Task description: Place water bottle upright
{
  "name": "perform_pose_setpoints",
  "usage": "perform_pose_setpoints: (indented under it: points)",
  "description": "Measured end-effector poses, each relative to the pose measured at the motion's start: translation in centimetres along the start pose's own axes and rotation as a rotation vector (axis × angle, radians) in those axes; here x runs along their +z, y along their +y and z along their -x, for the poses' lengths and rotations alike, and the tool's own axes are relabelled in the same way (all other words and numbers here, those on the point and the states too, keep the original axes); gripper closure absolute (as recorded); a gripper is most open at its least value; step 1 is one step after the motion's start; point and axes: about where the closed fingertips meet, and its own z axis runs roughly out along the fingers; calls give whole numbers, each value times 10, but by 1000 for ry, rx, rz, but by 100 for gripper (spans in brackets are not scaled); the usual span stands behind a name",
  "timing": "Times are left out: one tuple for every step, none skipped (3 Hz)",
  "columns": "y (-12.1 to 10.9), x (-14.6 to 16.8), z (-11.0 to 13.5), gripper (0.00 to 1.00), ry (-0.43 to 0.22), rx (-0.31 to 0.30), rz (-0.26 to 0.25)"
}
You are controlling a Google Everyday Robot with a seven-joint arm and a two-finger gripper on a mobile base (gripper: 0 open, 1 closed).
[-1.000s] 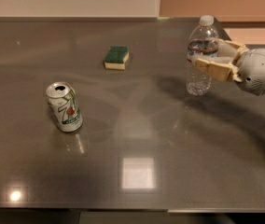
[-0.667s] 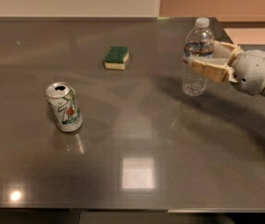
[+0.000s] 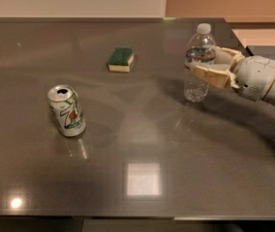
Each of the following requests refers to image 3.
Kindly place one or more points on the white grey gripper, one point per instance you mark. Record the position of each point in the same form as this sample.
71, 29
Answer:
257, 76

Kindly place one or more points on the clear plastic water bottle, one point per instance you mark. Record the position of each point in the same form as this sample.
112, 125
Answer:
199, 52

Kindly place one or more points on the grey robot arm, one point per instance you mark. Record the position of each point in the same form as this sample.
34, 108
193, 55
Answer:
251, 78

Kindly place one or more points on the green yellow sponge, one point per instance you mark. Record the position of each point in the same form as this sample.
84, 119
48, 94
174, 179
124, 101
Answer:
121, 60

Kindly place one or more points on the white green soda can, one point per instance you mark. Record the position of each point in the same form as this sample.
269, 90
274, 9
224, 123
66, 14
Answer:
64, 104

